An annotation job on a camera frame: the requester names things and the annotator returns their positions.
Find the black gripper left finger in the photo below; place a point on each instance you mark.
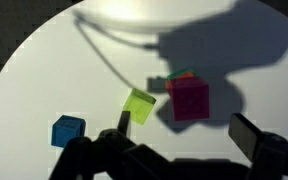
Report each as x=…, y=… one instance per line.
x=112, y=152

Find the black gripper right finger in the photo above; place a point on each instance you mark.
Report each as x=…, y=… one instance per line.
x=267, y=151

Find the pink block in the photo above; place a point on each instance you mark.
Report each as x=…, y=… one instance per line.
x=190, y=98

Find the blue block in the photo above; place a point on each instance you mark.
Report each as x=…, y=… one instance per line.
x=66, y=128

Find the yellow-green block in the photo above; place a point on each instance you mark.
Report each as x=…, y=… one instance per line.
x=140, y=105

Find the green block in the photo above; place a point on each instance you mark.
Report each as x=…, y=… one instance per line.
x=186, y=72

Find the orange block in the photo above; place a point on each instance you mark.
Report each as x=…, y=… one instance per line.
x=168, y=83

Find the round white table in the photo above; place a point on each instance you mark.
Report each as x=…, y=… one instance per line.
x=149, y=90

